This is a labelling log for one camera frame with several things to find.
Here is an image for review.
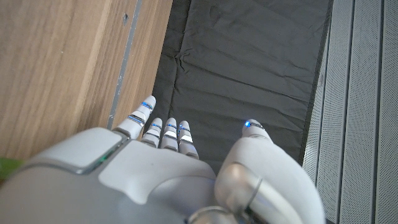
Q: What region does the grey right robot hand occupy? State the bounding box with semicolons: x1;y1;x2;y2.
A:
0;95;326;224

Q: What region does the black backdrop curtain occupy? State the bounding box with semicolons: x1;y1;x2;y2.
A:
145;0;334;166

